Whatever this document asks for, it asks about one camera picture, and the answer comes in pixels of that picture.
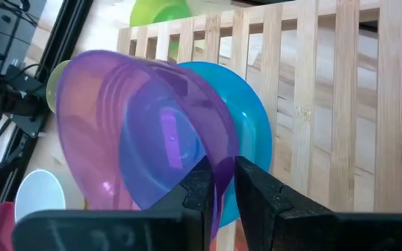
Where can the black aluminium table frame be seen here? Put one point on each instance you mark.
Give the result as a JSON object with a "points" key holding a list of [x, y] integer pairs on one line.
{"points": [[65, 35]]}

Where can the pink plastic bowl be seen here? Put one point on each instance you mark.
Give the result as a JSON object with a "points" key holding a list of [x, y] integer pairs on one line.
{"points": [[2, 226]]}

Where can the large white plastic bowl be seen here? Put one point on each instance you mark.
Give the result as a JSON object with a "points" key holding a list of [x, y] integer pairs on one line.
{"points": [[38, 191]]}

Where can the purple translucent plastic bowl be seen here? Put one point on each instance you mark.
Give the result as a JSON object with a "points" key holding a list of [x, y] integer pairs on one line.
{"points": [[93, 139]]}

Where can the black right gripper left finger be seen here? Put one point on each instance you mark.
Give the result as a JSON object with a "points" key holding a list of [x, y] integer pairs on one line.
{"points": [[117, 230]]}

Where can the large blue plastic bowl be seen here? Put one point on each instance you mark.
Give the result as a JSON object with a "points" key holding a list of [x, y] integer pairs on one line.
{"points": [[250, 122]]}

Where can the light green plastic bowl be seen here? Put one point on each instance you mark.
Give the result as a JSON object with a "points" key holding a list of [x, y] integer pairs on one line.
{"points": [[159, 12]]}

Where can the small yellow plastic bowl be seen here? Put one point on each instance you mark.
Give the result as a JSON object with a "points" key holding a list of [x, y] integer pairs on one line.
{"points": [[51, 90]]}

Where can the wooden slatted shelf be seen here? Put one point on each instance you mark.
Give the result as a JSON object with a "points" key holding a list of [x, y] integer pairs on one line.
{"points": [[344, 104]]}

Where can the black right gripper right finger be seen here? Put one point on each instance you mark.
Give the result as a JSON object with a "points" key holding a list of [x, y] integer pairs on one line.
{"points": [[291, 226]]}

